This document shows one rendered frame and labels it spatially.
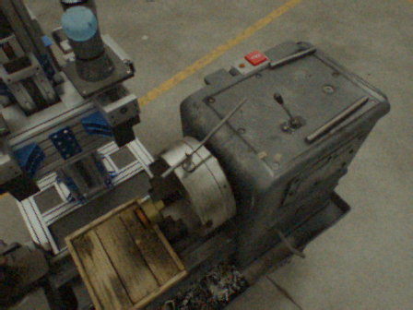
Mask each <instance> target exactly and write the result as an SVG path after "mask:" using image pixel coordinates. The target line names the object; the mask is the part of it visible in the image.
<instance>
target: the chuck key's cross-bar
mask: <svg viewBox="0 0 413 310"><path fill-rule="evenodd" d="M246 101H247V98H245V97H244V98H243V99H242V100H241V101H240V102H239V103H238V104H237V105H236V106H235V107H234V108H233V109H232V111H230V113H229V114H228V115H227V116H226V117H224V119H222V121H221V122H220V123H219V124H218V125H216V127H214V129H213V130H212V131H211V132H210V133H209V134H207V136H206V137H205V138H204V139H203V140H202V142H200V143H199V144H197V146H196V147H194V148H193V151H194V153H195V152H197V151H198V150H199V149H201V148H202V147H203V146H204V144H206V142H207V141H208V140H209V139H211V138H212V136H214V134H215V133H216V132H217V131H218V130H219V129H220V128H221V127H222V126H223V125H224V124H225V123H226V122H227V121H228V120H229V119H230V118H231V117H232V116H233V115H234V114H235V113H236V112H237V111H238V110H239V108H240V107H242V105H243V104H244V103H245V102H246ZM187 159H188V157H186V156H184V157H182V158H181V159H180V160H178V161H177V163H175V164H174V165H172V167H171V168H170V169H168V170H167V172H164V173H163V174H162V175H161V176H160V177H161V178H162V179H164V178H166V177H167V175H169V174H170V173H171V172H173V171H174V170H175V169H176V168H177V167H179V165H181V164H182V163H183V162H184V161H186V160H187Z"/></svg>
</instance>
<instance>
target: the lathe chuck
mask: <svg viewBox="0 0 413 310"><path fill-rule="evenodd" d="M188 148H190V149H191V147H189V145H187V144H185V142H182V141H180V140H179V141H177V142H175V143H173V144H170V145H169V146H168V147H167V148H165V149H162V150H160V151H159V152H156V153H155V154H154V161H156V160H159V157H158V156H157V155H159V153H160V152H162V151H164V150H165V151H167V152H166V153H164V154H163V153H162V154H161V155H160V158H161V159H162V162H163V163H164V166H165V167H166V169H167V170H168V169H170V168H171V167H172V165H174V164H175V163H177V161H178V160H180V159H181V158H182V157H184V156H185V149H188ZM184 164H185V161H184V162H183V163H182V164H181V165H179V167H177V168H176V169H175V170H174V171H173V172H171V173H170V174H169V176H170V178H171V180H172V183H173V184H174V186H175V187H176V188H175V187H174V188H175V189H174V190H172V191H171V192H170V193H169V194H168V195H170V194H172V193H173V192H176V189H177V190H178V191H179V193H180V195H181V197H182V198H183V201H184V202H185V203H186V205H187V206H188V207H189V209H191V211H192V212H193V213H194V214H195V216H196V217H197V218H198V219H199V221H201V222H202V224H205V223H206V221H208V220H210V221H211V224H212V225H211V226H210V228H206V229H205V230H204V229H203V228H202V227H201V228H198V229H197V230H195V232H196V233H197V234H199V235H200V236H205V235H206V234H208V233H210V232H211V231H212V230H214V229H215V228H217V227H218V226H220V224H221V223H223V222H225V221H227V218H228V211H227V205H226V203H225V201H224V197H223V196H222V193H221V192H220V188H219V187H218V184H217V182H216V180H215V179H214V177H213V175H212V173H211V172H210V171H209V169H208V168H207V166H206V165H205V164H204V161H202V159H201V158H200V157H199V156H198V155H197V153H196V152H195V153H194V157H193V164H194V166H195V167H194V169H193V170H192V171H191V172H187V171H186V170H185V169H184V168H183V165H184Z"/></svg>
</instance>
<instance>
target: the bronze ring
mask: <svg viewBox="0 0 413 310"><path fill-rule="evenodd" d="M139 206H140V207H137V208H135V209H134V210H133V212H134V213H135V216H136V217H137V219H138V220H139V222H140V223H141V225H142V226H143V228H144V229H145V230H146V229H148V228H150V226H151V225H153V226H155V225H156V224H158V223H159V222H160V221H164V219H163V218H162V215H161V213H160V212H161V211H162V210H163V209H165V208H166V206H165V205H164V203H163V202H162V200H161V199H160V198H159V199H158V200H156V201H153V200H152V201H151V200H150V198H149V197H147V200H146V201H143V202H142V203H140V204H139Z"/></svg>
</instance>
